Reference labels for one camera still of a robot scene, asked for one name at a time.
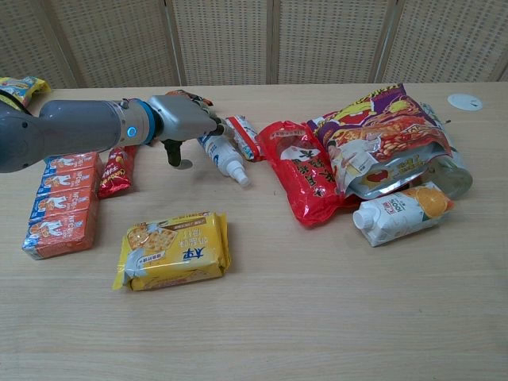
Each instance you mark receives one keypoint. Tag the red tall snack bag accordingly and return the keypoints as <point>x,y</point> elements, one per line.
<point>117,170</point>

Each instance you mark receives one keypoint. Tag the red rice bag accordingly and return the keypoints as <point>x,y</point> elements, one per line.
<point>301,170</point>

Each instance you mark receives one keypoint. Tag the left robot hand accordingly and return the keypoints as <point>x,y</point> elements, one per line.
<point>182,117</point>

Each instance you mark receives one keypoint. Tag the white orange juice carton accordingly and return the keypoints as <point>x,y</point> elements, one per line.
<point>401,216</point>

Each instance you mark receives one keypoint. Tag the beige perforated folding screen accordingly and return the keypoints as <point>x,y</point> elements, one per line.
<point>254,39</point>

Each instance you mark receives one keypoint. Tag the yellow green snack bag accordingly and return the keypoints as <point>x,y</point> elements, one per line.
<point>24,87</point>

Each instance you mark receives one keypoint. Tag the orange black snack bag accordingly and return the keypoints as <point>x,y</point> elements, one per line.
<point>194,97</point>

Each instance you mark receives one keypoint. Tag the yellow cracker pack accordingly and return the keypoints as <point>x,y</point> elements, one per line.
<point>174,251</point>

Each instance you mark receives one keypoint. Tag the red white snack packet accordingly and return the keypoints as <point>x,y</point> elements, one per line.
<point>246,137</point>

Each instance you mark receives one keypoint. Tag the orange juice box multipack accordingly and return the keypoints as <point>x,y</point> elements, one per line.
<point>63,204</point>

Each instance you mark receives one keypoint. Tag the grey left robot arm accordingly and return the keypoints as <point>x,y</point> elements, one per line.
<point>79,127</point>

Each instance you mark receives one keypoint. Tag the silver foil pouch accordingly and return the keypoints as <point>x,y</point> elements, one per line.
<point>432,174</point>

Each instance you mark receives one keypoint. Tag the white spray bottle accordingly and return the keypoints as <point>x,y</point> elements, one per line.
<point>224,155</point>

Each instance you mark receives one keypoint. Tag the red peanut snack bag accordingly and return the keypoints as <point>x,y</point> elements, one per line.
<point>381,147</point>

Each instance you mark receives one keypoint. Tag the purple yellow chip bag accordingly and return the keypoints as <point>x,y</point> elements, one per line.
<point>377,105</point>

